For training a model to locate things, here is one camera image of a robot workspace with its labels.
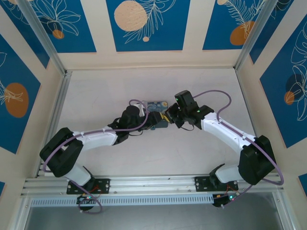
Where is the square padlock with starry-night print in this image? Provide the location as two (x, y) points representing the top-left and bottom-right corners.
(145, 100), (170, 131)

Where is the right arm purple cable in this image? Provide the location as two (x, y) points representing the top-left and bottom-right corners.
(193, 90), (285, 208)

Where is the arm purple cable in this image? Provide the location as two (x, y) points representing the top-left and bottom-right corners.
(42, 99), (149, 214)
(193, 90), (285, 208)

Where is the aluminium front frame rail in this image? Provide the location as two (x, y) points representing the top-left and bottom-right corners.
(20, 176), (285, 197)

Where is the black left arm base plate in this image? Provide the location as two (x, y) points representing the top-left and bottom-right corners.
(66, 178), (111, 195)

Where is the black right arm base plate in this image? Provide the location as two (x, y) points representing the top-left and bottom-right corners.
(194, 176), (239, 192)

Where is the aluminium side frame rail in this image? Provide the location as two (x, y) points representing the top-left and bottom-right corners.
(35, 71), (72, 178)

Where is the white slotted cable duct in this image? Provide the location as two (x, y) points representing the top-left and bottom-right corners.
(30, 194), (214, 208)

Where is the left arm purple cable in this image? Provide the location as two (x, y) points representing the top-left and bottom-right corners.
(42, 99), (149, 214)

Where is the aluminium frame post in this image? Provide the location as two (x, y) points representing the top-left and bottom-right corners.
(17, 0), (72, 77)
(235, 0), (288, 71)

